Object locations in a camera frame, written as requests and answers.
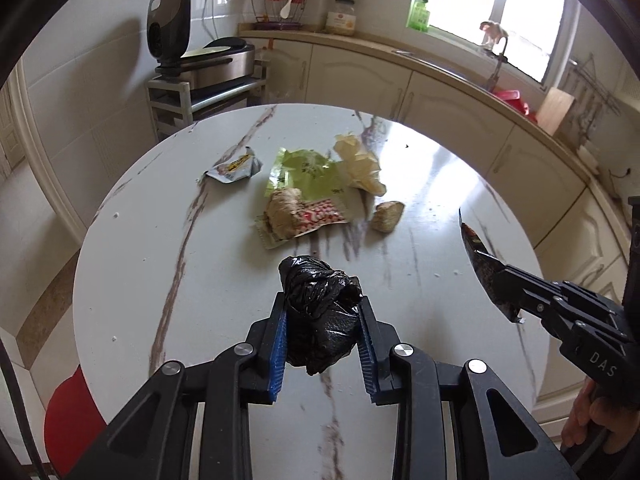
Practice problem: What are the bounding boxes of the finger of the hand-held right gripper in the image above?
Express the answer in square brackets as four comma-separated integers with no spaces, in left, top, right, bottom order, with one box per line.
[494,265,623,322]
[504,291,622,347]

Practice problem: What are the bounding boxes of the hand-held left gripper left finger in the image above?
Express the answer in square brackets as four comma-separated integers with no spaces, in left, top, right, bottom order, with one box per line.
[65,292,291,480]

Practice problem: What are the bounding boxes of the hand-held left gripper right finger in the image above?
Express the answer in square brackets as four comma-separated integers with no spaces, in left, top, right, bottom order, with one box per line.
[356,296,581,480]

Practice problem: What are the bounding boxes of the black garbage bag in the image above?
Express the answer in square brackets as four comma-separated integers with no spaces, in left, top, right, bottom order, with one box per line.
[278,255,364,376]

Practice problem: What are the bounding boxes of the dark foil wrapper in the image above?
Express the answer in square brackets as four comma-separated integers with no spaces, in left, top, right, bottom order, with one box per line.
[457,207,524,324]

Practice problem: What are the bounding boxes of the person's right hand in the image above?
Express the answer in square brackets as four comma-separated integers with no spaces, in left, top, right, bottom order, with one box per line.
[560,379,624,461]

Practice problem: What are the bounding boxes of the round marble table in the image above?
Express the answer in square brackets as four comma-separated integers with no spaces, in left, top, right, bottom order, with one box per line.
[72,104,551,480]

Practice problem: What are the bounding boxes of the red white patterned wrapper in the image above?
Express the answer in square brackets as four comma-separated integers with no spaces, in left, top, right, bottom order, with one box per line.
[292,198,349,238]

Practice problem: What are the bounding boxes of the wooden cutting board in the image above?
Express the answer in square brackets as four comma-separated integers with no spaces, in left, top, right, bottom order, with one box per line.
[537,86,576,137]

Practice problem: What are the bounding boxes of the green snack wrapper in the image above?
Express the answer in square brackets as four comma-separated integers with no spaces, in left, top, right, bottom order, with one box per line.
[263,147,351,206]

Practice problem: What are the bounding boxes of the red plastic basin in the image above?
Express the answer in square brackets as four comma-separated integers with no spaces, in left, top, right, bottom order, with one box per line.
[492,89,539,124]

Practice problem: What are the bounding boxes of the silver yellow snack wrapper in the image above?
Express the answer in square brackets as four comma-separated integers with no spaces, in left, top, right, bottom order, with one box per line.
[202,147,264,185]

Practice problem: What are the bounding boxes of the red stool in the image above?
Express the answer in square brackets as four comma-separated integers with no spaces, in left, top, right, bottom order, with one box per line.
[44,365,109,478]

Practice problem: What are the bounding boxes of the metal kitchen faucet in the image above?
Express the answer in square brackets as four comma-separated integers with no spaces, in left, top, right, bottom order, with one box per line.
[479,20,511,93]

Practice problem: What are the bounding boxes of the grey metal storage rack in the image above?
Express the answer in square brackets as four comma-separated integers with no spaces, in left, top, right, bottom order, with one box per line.
[146,60,271,142]

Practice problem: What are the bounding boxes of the kitchen window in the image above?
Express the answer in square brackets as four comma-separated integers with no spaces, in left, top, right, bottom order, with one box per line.
[415,0,569,84]

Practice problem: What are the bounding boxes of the green dish soap bottle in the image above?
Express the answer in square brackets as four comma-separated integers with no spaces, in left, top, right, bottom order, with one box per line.
[410,0,432,31]

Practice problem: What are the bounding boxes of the black rice cooker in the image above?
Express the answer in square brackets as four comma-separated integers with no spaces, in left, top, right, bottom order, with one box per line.
[146,0,258,96]

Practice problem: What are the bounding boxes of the glass jar white label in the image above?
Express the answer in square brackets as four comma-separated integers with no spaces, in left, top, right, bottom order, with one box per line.
[324,0,359,37]

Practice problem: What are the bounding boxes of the wall utensil rack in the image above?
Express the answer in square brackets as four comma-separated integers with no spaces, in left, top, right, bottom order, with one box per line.
[565,57,624,132]

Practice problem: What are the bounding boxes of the wire dish rack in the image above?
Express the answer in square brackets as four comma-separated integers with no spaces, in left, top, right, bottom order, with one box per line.
[250,0,309,31]

